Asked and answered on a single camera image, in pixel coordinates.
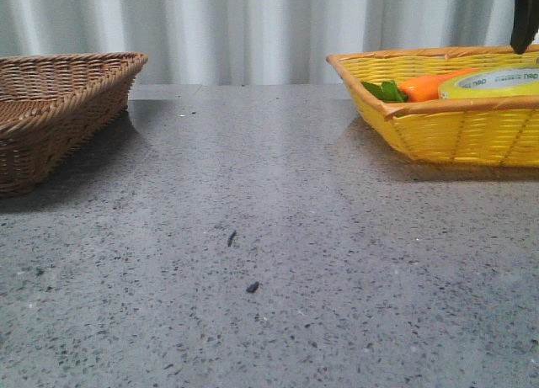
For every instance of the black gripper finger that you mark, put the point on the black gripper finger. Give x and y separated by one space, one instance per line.
525 25

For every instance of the yellow packing tape roll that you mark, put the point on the yellow packing tape roll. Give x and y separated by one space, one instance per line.
503 81

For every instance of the yellow wicker basket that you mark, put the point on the yellow wicker basket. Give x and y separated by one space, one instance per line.
497 131

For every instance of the orange toy carrot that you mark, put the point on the orange toy carrot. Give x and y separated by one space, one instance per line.
416 89

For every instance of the white pleated curtain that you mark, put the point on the white pleated curtain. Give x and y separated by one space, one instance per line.
247 42

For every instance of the brown wicker basket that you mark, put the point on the brown wicker basket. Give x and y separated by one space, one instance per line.
52 104

